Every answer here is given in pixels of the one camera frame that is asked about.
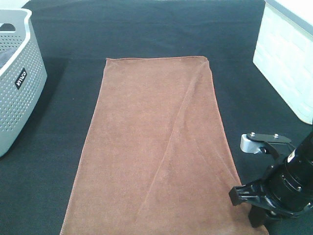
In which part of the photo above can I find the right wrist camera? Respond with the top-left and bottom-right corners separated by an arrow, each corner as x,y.
240,132 -> 296,162

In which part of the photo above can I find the grey towel in basket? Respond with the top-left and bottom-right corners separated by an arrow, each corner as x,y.
0,48 -> 16,68

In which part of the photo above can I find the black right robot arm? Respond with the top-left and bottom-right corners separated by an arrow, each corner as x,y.
228,132 -> 313,228

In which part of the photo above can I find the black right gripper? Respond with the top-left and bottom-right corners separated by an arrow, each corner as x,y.
229,178 -> 313,228

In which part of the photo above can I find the white woven storage bin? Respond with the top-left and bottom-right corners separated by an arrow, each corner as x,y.
253,0 -> 313,124

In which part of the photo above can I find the grey perforated laundry basket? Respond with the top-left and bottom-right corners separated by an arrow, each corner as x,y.
0,8 -> 47,156

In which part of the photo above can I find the black table cloth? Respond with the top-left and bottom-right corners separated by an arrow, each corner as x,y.
0,0 -> 312,235

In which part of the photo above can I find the brown microfibre towel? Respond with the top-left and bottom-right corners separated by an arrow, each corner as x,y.
60,56 -> 268,235

